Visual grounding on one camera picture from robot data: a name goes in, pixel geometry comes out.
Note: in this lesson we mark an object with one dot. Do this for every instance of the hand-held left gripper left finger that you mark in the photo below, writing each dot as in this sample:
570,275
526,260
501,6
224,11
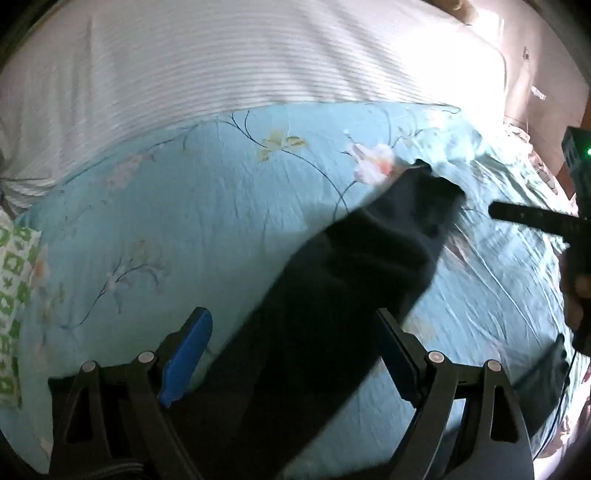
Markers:
187,355

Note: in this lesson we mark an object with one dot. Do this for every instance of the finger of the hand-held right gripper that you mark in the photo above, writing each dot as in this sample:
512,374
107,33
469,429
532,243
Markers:
526,216

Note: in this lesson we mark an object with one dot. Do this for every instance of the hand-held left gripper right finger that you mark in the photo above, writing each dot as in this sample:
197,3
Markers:
398,357

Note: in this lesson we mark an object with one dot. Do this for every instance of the black pants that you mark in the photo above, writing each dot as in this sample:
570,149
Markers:
332,286

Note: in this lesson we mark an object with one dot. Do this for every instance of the person's right hand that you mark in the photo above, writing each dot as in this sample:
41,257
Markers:
571,295

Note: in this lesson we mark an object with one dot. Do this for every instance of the light blue floral quilt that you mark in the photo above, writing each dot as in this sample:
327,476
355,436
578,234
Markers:
184,230

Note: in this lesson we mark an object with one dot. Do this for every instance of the green patterned pillow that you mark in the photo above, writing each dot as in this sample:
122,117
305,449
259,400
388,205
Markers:
18,286

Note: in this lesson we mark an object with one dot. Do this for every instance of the white striped blanket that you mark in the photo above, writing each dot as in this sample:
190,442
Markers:
231,60

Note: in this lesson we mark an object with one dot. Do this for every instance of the white wall socket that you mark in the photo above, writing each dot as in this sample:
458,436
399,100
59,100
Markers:
538,93

